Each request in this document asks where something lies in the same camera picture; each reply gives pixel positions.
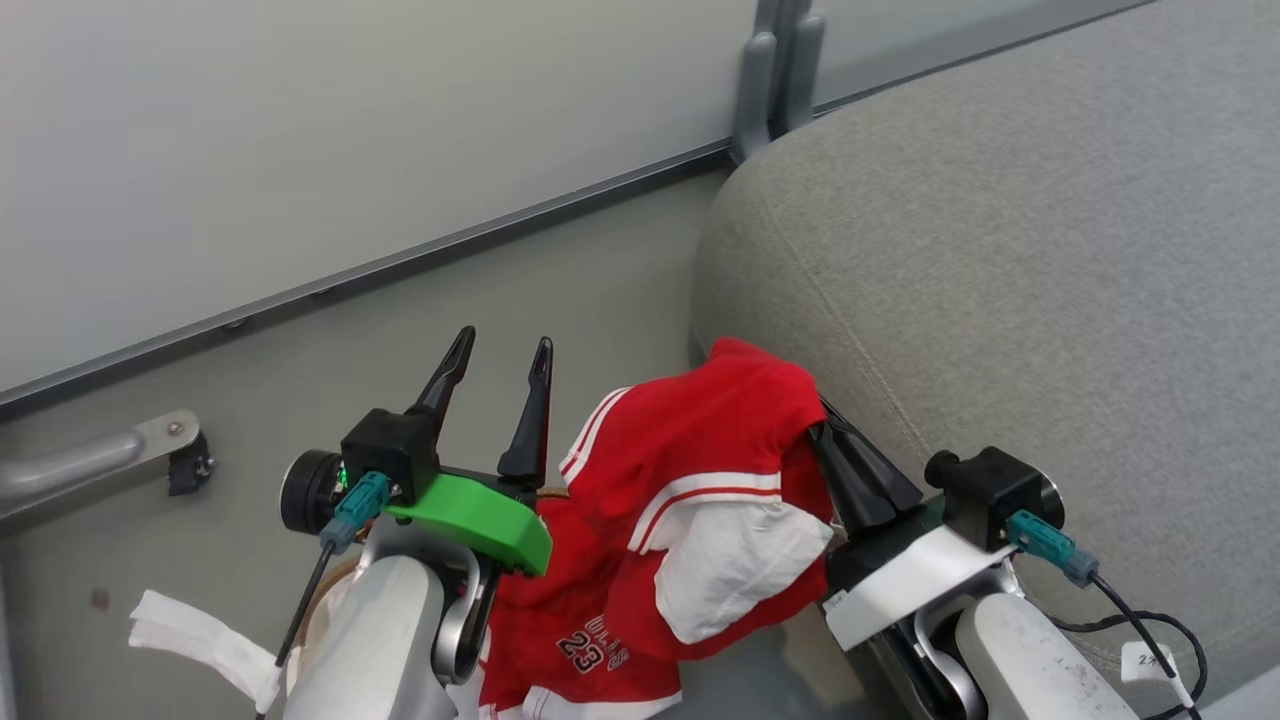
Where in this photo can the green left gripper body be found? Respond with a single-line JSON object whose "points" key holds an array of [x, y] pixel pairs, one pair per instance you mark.
{"points": [[480, 515]]}

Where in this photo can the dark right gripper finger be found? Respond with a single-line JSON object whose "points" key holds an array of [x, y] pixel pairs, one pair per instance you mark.
{"points": [[880, 460], [850, 480]]}

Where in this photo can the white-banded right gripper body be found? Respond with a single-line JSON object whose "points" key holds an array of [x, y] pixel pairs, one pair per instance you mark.
{"points": [[900, 580]]}

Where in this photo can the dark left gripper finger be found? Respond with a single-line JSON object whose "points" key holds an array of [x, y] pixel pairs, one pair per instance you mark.
{"points": [[532, 420], [448, 382]]}

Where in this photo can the red shirt with white stripes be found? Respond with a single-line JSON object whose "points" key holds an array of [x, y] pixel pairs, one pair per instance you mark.
{"points": [[700, 440]]}

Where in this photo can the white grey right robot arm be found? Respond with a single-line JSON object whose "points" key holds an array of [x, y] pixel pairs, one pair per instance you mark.
{"points": [[1030, 650]]}

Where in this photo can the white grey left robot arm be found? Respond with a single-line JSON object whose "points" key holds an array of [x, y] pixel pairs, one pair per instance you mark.
{"points": [[385, 640]]}

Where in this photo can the wicker laundry basket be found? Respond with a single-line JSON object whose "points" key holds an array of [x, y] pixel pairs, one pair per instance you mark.
{"points": [[322, 605]]}

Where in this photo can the white basket liner cloth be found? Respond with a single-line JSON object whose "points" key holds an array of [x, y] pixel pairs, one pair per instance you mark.
{"points": [[200, 635]]}

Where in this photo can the red jersey with number 23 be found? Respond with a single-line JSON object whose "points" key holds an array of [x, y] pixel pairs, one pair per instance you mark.
{"points": [[560, 610]]}

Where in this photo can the grey fabric sofa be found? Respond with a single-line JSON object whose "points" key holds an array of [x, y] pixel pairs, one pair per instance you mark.
{"points": [[1020, 260]]}

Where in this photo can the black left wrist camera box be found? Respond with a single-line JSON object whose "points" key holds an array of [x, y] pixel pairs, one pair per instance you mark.
{"points": [[390, 450]]}

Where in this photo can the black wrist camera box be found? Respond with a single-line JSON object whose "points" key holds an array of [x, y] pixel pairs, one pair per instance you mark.
{"points": [[990, 490], [390, 450]]}

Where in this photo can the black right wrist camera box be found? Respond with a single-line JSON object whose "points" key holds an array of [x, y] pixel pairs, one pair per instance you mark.
{"points": [[990, 490]]}

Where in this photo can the dark metal wall base rail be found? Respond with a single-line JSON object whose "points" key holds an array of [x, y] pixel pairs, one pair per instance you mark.
{"points": [[400, 262]]}

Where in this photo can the grey metal bar with bracket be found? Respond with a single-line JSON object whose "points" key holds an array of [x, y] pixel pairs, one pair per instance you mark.
{"points": [[90, 462]]}

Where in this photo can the grey wall post brackets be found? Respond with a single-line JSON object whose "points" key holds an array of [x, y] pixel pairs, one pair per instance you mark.
{"points": [[778, 75]]}

